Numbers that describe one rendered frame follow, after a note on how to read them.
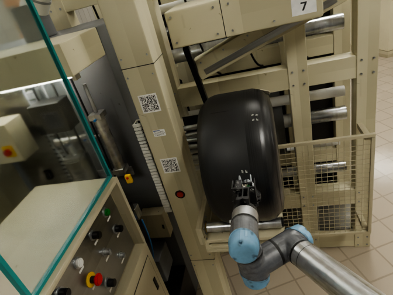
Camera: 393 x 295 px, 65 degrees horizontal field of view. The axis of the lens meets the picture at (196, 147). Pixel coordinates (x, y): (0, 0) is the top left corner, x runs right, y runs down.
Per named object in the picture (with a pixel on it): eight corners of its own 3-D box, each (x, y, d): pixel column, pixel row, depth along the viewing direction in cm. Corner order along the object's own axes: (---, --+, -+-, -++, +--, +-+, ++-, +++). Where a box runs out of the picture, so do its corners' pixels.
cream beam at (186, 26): (172, 50, 133) (162, 13, 126) (183, 37, 154) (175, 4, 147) (324, 17, 118) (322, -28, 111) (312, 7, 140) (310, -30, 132)
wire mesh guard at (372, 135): (225, 242, 210) (202, 155, 177) (225, 240, 212) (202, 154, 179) (371, 233, 189) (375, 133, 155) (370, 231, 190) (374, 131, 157)
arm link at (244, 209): (260, 234, 86) (230, 235, 88) (259, 223, 90) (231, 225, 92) (256, 212, 83) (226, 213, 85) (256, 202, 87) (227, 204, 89)
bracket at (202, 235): (200, 245, 140) (195, 229, 135) (209, 189, 173) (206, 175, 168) (207, 244, 139) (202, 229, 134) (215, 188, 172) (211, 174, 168)
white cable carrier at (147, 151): (165, 212, 149) (131, 124, 126) (167, 205, 154) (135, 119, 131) (173, 212, 148) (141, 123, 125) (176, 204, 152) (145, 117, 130)
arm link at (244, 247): (231, 268, 78) (223, 243, 75) (234, 239, 88) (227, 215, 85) (263, 266, 76) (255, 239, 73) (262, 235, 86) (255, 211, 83)
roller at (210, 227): (206, 234, 142) (203, 230, 139) (206, 225, 145) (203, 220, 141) (284, 229, 134) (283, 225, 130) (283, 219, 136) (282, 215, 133)
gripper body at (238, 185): (255, 176, 97) (255, 198, 86) (259, 199, 100) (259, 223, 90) (231, 178, 99) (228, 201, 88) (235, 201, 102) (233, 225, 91)
